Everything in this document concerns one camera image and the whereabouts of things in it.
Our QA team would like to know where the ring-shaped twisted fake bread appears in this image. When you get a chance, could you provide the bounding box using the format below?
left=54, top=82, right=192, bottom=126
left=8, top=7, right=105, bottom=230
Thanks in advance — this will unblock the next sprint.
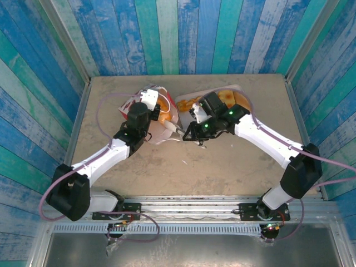
left=155, top=97, right=172, bottom=122

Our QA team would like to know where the white paper bag red print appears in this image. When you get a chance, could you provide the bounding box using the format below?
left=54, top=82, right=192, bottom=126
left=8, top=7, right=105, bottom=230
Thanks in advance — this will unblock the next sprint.
left=118, top=84, right=184, bottom=146

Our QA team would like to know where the braided fake bread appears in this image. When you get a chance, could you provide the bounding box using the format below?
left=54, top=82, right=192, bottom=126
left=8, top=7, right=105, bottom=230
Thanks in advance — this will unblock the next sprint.
left=176, top=95, right=204, bottom=112

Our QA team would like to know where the square fake toast loaf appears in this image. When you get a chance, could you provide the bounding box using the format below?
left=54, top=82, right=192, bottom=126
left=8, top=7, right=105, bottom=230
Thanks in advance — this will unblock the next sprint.
left=217, top=89, right=236, bottom=109

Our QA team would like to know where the long fake baguette loaf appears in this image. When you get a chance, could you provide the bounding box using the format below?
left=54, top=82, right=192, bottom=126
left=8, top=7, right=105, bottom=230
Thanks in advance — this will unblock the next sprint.
left=233, top=90, right=251, bottom=112

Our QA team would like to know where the white plastic tray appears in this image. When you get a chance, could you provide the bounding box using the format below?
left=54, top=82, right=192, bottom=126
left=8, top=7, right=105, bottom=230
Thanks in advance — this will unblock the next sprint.
left=174, top=84, right=253, bottom=134

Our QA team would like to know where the steel sheet panel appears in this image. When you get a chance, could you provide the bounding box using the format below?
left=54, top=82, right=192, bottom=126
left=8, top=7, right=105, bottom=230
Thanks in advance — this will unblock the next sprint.
left=41, top=232, right=344, bottom=267

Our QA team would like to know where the aluminium table side rail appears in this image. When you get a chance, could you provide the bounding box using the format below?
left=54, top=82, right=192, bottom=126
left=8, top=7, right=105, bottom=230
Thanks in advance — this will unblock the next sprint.
left=285, top=77, right=329, bottom=201
left=52, top=80, right=92, bottom=200

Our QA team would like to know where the aluminium mounting rail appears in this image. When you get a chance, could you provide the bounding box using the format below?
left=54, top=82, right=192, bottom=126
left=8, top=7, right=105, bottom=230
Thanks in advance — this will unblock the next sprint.
left=41, top=195, right=339, bottom=223

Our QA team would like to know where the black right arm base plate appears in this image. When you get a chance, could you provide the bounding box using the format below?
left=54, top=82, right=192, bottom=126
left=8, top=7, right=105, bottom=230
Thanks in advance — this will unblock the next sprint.
left=238, top=202, right=291, bottom=222

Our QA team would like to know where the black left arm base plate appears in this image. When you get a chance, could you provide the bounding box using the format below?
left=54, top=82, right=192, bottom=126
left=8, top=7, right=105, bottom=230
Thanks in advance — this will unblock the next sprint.
left=91, top=202, right=142, bottom=221

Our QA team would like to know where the grey slotted cable duct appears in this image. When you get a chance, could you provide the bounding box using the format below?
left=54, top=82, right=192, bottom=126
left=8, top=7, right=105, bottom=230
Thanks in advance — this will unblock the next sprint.
left=52, top=223, right=264, bottom=235

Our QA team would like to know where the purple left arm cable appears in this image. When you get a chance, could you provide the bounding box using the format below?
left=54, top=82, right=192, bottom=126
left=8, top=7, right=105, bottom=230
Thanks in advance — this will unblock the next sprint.
left=38, top=93, right=161, bottom=243

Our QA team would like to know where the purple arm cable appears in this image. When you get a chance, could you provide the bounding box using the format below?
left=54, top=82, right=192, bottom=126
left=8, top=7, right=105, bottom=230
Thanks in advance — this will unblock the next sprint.
left=199, top=87, right=356, bottom=243
left=38, top=93, right=161, bottom=243

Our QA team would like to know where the aluminium frame post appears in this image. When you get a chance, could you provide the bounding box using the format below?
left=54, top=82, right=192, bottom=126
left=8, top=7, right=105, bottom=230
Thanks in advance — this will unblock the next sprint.
left=38, top=0, right=91, bottom=84
left=284, top=0, right=342, bottom=83

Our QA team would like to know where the black round cable mount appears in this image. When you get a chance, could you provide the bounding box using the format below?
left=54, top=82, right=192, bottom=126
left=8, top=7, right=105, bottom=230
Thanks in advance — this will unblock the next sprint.
left=105, top=230, right=125, bottom=256
left=261, top=230, right=280, bottom=243

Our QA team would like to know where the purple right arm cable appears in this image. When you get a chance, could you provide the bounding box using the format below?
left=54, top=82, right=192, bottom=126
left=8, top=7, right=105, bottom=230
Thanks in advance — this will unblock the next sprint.
left=199, top=87, right=356, bottom=243

